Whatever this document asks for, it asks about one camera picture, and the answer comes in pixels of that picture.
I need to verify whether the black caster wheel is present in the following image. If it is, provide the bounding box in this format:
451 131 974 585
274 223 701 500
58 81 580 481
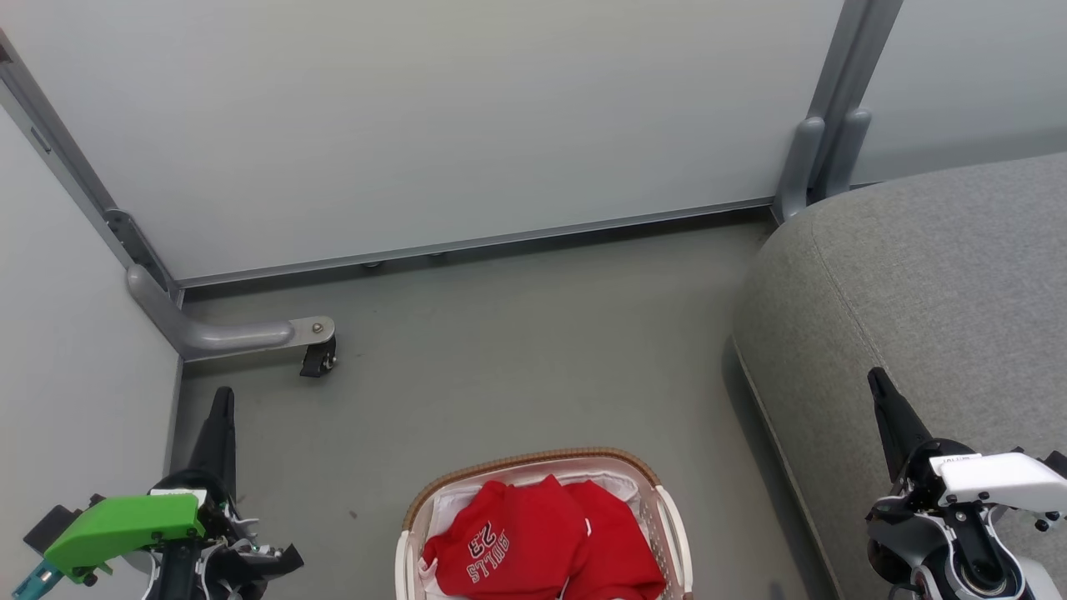
299 335 338 379

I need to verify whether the white laundry basket brown rim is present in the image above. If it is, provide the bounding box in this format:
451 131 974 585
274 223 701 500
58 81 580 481
394 447 694 600

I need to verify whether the grey partition corner post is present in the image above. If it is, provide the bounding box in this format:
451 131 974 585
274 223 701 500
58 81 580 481
0 29 184 305

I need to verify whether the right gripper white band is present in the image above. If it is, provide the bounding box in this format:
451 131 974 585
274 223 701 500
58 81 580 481
867 367 1067 569

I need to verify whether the grey partition bottom rail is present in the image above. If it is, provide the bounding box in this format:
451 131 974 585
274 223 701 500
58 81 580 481
171 197 778 290

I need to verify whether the white cloth basket liner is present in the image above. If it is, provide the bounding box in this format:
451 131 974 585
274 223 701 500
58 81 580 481
415 467 659 600

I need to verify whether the grey partition upright post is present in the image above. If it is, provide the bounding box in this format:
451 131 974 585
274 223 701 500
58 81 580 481
802 0 906 203

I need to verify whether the red basketball jersey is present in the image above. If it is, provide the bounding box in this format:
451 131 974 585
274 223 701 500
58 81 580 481
421 475 668 600

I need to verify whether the grey fabric sofa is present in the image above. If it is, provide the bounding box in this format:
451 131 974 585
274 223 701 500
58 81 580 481
732 152 1067 600

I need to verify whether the teal left camera connector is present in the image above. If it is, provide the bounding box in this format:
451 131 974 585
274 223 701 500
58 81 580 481
12 558 62 600

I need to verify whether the grey partition foot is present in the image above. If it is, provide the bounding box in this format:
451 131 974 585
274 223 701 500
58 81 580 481
824 107 873 199
126 264 337 362
774 116 827 223

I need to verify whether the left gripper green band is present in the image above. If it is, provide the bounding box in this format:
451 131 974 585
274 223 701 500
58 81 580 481
43 387 306 600

